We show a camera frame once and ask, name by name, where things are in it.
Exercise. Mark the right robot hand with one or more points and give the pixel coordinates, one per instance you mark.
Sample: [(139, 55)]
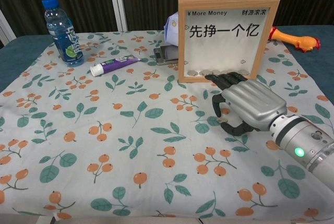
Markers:
[(250, 101)]

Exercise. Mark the yellow rubber chicken toy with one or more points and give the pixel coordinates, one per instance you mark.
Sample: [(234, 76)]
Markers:
[(292, 38)]

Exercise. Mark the blue drink bottle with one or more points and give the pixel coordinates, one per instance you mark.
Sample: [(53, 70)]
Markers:
[(65, 38)]

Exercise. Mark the floral tablecloth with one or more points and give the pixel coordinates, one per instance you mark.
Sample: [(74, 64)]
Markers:
[(130, 143)]

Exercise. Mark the purple toothpaste tube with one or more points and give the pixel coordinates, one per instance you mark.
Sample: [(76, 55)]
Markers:
[(117, 63)]

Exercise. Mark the wooden frame coin bank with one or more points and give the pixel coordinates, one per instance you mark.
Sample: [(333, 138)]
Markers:
[(182, 38)]

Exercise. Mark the grey pocket digital scale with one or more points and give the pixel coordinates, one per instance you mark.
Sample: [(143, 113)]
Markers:
[(167, 53)]

